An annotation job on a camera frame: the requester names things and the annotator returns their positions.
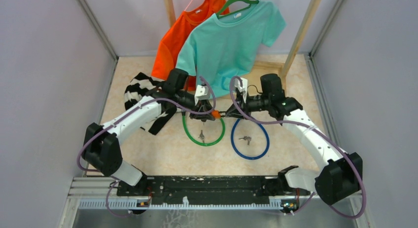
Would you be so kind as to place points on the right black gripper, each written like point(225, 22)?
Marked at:
point(243, 106)

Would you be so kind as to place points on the teal t-shirt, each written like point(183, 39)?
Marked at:
point(226, 46)

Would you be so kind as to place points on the green cable lock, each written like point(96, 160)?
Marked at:
point(188, 134)

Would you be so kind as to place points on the orange padlock with keys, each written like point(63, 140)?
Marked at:
point(218, 114)

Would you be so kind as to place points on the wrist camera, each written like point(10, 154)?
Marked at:
point(241, 88)
point(201, 93)

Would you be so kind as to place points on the wooden clothes rack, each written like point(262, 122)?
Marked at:
point(264, 67)

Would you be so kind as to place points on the green lock keys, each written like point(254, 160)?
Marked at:
point(201, 136)

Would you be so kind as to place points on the blue lock keys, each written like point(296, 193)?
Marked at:
point(247, 139)

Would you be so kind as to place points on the aluminium rail frame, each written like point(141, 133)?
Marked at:
point(101, 192)

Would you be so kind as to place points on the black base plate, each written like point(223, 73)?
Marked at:
point(209, 190)

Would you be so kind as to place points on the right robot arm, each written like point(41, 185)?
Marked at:
point(339, 174)

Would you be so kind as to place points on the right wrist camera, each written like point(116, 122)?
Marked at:
point(241, 88)

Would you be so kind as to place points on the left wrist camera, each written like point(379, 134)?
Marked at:
point(201, 93)

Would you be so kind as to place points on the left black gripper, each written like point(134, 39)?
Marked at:
point(203, 106)

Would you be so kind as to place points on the blue cable lock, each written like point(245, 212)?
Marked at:
point(260, 142)

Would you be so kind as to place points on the black white striped garment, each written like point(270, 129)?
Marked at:
point(136, 90)

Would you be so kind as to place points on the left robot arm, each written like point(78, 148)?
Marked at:
point(101, 148)

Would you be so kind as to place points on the orange t-shirt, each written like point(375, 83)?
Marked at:
point(174, 39)

